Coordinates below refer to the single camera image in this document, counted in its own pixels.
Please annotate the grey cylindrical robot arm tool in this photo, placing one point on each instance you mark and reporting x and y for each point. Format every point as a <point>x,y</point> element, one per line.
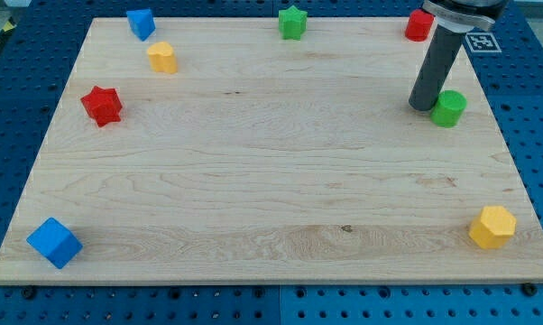
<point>435,68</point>

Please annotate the yellow heart block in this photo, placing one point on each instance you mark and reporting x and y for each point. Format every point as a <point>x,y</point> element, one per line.
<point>162,58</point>

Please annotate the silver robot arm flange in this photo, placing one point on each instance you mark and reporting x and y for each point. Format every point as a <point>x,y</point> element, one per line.
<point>462,16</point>

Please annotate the red star block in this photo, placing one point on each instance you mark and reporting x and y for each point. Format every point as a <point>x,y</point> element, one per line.
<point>103,105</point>

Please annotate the wooden board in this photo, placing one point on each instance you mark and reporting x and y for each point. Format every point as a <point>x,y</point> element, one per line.
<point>266,161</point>

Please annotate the green star block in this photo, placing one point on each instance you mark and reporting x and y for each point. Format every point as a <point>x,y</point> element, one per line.
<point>292,23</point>

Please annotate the green cylinder block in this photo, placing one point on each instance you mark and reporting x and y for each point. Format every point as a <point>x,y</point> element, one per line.
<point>448,109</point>

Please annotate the red cylinder block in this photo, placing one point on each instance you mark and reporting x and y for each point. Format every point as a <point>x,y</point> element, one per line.
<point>419,25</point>

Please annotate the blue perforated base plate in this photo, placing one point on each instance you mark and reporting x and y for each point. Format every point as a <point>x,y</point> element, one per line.
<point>36,57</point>

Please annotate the white fiducial marker tag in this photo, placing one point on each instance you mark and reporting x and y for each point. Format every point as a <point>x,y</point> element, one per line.
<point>482,42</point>

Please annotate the yellow hexagon block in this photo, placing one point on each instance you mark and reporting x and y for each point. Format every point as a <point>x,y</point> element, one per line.
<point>493,227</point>

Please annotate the blue triangle block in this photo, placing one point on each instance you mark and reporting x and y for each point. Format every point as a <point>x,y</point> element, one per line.
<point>141,22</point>

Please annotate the blue cube block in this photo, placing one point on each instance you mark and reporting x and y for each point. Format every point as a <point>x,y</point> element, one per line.
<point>55,242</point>

